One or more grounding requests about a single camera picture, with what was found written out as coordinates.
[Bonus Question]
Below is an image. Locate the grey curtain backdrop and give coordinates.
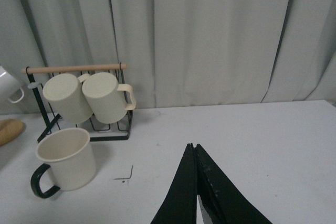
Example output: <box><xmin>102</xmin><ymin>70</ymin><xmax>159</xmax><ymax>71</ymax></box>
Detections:
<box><xmin>1</xmin><ymin>0</ymin><xmax>335</xmax><ymax>108</ymax></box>

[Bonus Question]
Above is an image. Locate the black wire cup rack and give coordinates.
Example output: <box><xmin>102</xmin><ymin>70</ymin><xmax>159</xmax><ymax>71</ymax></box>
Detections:
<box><xmin>21</xmin><ymin>63</ymin><xmax>133</xmax><ymax>142</ymax></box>

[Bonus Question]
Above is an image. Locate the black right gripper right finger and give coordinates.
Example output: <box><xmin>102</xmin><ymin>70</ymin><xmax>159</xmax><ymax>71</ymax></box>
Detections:
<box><xmin>195</xmin><ymin>144</ymin><xmax>271</xmax><ymax>223</ymax></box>

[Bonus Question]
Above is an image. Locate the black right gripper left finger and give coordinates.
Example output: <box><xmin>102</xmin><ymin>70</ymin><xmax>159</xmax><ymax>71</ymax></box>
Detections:
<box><xmin>151</xmin><ymin>143</ymin><xmax>197</xmax><ymax>223</ymax></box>

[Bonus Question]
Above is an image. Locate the wooden mug tree stand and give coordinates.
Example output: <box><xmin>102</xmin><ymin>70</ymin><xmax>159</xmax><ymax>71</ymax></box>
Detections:
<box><xmin>1</xmin><ymin>119</ymin><xmax>24</xmax><ymax>146</ymax></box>

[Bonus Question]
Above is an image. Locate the cream smiley mug black handle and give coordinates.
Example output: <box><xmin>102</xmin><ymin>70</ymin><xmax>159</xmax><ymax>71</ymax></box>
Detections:
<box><xmin>30</xmin><ymin>127</ymin><xmax>96</xmax><ymax>198</ymax></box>

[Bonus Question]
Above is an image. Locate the cream ribbed mug right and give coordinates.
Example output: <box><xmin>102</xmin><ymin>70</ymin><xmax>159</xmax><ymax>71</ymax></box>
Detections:
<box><xmin>82</xmin><ymin>72</ymin><xmax>137</xmax><ymax>124</ymax></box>

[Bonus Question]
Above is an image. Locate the cream ribbed mug left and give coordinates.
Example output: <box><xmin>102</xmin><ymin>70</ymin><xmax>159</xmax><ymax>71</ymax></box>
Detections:
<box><xmin>43</xmin><ymin>73</ymin><xmax>93</xmax><ymax>124</ymax></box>

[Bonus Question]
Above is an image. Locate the cream ribbed mug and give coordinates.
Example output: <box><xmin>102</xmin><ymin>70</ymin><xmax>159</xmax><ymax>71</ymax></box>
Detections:
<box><xmin>43</xmin><ymin>73</ymin><xmax>93</xmax><ymax>124</ymax></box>
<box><xmin>82</xmin><ymin>72</ymin><xmax>137</xmax><ymax>124</ymax></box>

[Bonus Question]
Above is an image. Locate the white enamel mug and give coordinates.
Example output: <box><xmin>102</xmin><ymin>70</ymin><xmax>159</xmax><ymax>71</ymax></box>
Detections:
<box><xmin>1</xmin><ymin>66</ymin><xmax>25</xmax><ymax>104</ymax></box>

